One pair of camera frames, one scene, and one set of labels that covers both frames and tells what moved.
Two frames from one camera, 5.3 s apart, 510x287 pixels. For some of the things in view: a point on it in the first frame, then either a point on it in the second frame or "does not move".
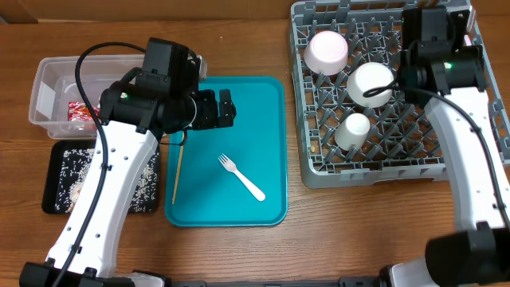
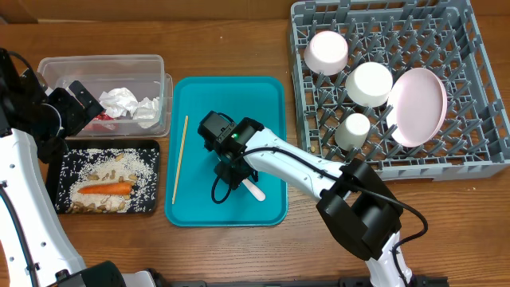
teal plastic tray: [237, 175] does not move
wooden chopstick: [180, 158] does not move
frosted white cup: [352, 130] does not move
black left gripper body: [208, 115] -> [74, 115]
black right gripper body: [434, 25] -> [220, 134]
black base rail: [344, 281] does not move
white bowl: [368, 76] does not move
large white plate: [472, 31] -> [416, 107]
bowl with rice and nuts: [326, 53] does not move
